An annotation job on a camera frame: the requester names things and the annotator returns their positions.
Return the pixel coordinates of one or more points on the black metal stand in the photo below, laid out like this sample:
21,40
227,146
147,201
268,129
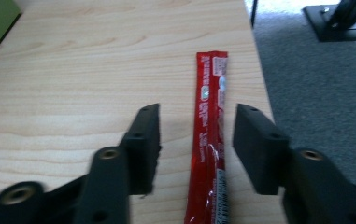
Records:
340,21

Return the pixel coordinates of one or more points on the red stick sachet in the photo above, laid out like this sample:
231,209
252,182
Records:
206,124

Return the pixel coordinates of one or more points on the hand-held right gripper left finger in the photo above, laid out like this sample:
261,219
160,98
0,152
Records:
141,149

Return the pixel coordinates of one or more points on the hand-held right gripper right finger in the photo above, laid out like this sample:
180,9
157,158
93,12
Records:
259,149

